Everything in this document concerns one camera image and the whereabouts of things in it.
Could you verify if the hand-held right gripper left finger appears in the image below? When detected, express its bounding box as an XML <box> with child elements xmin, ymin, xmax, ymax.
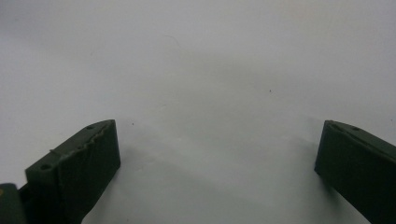
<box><xmin>18</xmin><ymin>119</ymin><xmax>121</xmax><ymax>224</ymax></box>

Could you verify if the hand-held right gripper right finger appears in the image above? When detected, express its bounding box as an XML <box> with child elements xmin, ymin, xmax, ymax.
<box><xmin>314</xmin><ymin>119</ymin><xmax>396</xmax><ymax>224</ymax></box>

